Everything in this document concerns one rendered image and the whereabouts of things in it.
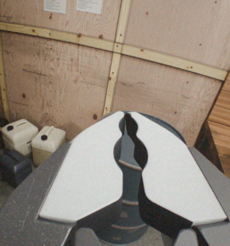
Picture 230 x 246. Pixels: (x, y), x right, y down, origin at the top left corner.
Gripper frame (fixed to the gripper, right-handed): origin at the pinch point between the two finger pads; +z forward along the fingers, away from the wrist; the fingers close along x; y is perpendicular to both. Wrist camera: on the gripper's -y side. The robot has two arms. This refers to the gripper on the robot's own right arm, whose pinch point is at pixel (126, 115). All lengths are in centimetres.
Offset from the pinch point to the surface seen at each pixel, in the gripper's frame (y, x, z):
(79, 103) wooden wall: 76, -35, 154
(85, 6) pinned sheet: -10, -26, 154
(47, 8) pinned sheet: -9, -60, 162
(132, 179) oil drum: 69, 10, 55
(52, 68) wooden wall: 43, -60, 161
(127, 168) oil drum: 62, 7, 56
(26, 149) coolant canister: 120, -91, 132
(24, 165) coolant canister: 110, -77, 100
